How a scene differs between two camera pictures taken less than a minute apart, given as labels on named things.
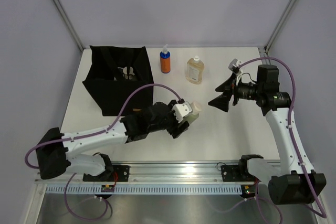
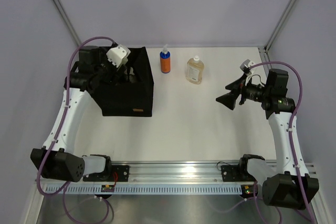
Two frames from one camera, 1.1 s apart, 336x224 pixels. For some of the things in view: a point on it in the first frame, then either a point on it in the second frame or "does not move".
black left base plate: x=111 y=173 does not move
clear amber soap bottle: x=195 y=67 does not move
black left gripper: x=176 y=130 to x=115 y=72
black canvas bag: x=115 y=73 does not move
